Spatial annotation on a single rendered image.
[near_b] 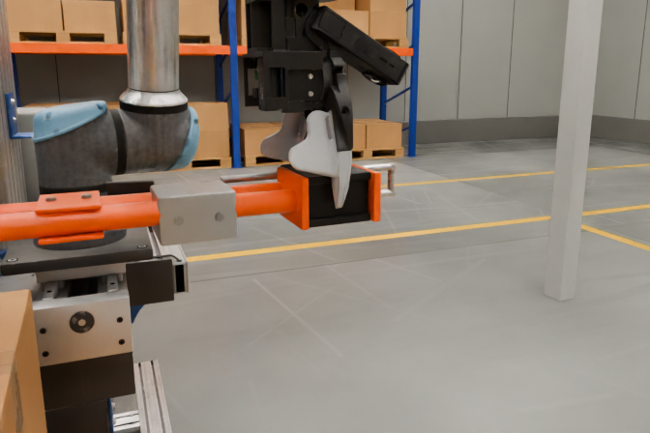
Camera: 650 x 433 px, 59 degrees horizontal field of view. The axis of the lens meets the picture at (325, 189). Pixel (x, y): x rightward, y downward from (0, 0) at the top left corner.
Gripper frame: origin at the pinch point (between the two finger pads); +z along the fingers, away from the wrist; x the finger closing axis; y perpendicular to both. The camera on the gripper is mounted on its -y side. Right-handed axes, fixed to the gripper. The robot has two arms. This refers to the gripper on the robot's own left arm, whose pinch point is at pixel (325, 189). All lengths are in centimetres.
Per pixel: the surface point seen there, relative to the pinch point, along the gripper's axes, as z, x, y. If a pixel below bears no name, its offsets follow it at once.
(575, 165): 42, -180, -226
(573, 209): 67, -181, -227
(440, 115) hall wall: 70, -822, -575
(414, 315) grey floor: 120, -198, -135
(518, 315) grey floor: 121, -175, -187
